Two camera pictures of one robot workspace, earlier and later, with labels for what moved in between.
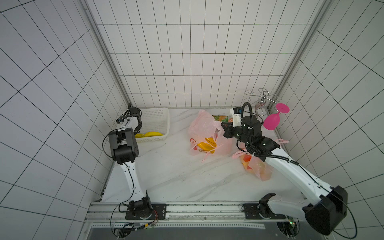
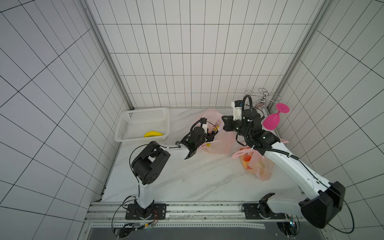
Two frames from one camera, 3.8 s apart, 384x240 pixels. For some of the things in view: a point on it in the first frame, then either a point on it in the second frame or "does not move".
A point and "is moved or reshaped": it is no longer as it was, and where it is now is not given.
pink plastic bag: x=206 y=137 is moved or reshaped
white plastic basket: x=155 y=124 does not move
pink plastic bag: x=255 y=165 does not move
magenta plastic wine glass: x=271 y=122 does not move
